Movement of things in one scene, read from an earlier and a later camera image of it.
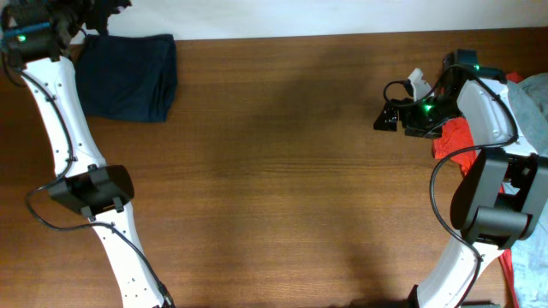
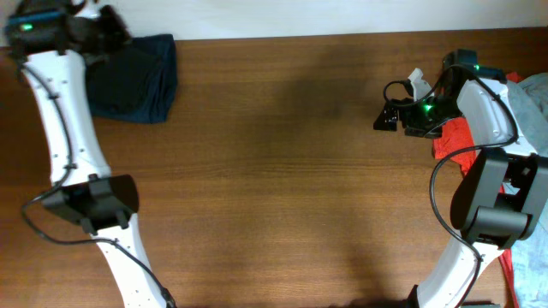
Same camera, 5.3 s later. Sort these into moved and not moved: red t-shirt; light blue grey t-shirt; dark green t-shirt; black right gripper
Moved: dark green t-shirt
Not moved: black right gripper; red t-shirt; light blue grey t-shirt
